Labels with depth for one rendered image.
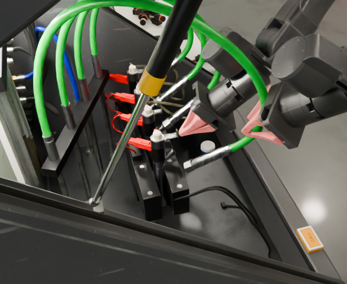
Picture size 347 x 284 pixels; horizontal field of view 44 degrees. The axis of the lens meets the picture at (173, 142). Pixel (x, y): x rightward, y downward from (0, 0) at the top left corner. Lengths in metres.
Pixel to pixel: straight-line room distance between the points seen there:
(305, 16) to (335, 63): 0.24
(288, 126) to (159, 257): 0.27
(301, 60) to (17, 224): 0.36
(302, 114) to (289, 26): 0.20
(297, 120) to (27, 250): 0.39
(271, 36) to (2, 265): 0.55
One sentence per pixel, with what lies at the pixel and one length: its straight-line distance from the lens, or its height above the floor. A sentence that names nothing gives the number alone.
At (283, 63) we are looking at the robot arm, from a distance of 0.56.
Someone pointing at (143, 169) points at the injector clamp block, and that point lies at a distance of 0.95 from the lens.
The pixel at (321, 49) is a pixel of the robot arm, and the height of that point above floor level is 1.40.
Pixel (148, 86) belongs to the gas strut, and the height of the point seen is 1.46.
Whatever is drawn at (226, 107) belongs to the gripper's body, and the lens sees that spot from 0.79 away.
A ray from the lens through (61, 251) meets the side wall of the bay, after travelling 0.46.
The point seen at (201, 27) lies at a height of 1.38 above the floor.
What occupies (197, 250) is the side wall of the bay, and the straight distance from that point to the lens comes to 0.55.
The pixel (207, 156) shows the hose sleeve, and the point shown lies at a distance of 0.76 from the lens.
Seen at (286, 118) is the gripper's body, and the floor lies 1.27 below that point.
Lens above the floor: 1.68
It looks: 43 degrees down
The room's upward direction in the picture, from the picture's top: 2 degrees counter-clockwise
